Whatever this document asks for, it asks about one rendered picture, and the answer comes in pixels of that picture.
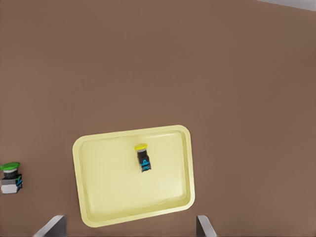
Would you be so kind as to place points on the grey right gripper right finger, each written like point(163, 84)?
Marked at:
point(205, 227)

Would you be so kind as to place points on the green-capped push button switch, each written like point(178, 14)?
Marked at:
point(10, 178)

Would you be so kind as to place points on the pale yellow rectangular tray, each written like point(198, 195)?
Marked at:
point(118, 187)

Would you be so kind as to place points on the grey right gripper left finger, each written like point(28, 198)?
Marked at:
point(53, 226)

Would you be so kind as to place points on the yellow-capped push button switch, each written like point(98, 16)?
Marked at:
point(143, 158)

